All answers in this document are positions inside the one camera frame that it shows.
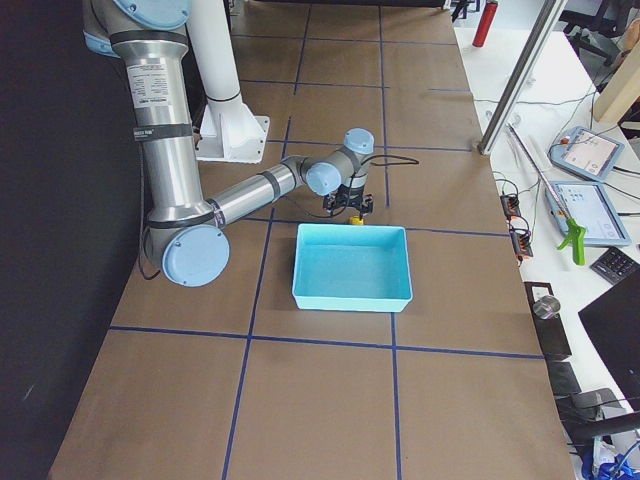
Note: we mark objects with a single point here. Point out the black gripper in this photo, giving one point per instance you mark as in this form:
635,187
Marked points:
351,196

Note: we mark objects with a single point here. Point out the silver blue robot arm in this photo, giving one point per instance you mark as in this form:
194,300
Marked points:
189,108

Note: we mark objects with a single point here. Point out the turquoise plastic bin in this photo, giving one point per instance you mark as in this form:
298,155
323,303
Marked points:
352,268

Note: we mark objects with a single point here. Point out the black power strip left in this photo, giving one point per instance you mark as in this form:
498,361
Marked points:
511,205

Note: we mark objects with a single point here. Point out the black power strip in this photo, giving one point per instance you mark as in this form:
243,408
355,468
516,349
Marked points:
511,205
521,242

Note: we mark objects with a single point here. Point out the black power strip right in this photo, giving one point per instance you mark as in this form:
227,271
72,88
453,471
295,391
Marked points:
521,242

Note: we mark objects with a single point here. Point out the silver metal cup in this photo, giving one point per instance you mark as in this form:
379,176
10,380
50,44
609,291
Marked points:
546,307

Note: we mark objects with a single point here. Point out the metal reacher grabber tool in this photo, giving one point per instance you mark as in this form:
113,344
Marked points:
575,233

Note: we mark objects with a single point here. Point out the red cylinder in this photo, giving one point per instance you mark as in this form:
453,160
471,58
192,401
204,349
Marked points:
486,20

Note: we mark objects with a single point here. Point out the blue teach pendant near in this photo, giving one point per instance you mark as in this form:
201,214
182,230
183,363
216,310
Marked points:
588,203

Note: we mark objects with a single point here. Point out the blue teach pendant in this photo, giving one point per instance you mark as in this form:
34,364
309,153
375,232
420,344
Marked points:
586,154
588,203

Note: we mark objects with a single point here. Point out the blue teach pendant far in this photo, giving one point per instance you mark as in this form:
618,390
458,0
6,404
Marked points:
586,154

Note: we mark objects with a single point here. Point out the black keyboard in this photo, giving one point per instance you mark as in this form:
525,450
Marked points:
614,265

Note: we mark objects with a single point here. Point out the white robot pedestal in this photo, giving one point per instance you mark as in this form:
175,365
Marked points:
229,131

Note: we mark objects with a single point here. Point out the aluminium frame post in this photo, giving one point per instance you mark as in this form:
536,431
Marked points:
541,30

